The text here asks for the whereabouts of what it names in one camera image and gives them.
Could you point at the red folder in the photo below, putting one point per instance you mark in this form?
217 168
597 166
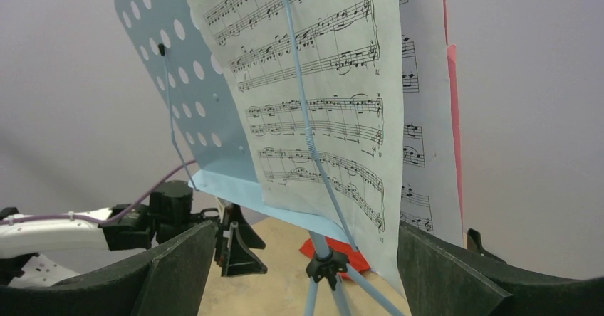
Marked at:
339 251

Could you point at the light blue music stand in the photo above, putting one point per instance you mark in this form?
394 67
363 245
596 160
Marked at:
199 101

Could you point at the black round-base clamp stand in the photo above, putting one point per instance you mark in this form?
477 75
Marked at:
475 245

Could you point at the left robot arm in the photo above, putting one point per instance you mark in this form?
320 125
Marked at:
166 215

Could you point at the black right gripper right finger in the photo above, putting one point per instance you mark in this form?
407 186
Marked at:
440 278

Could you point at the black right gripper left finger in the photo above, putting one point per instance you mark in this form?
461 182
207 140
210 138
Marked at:
168 279

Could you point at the pink sheet music page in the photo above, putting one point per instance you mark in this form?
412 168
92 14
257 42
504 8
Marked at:
454 100

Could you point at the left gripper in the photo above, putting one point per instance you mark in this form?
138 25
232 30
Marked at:
235 243

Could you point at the white sheet music page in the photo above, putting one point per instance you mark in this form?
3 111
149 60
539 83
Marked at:
318 88

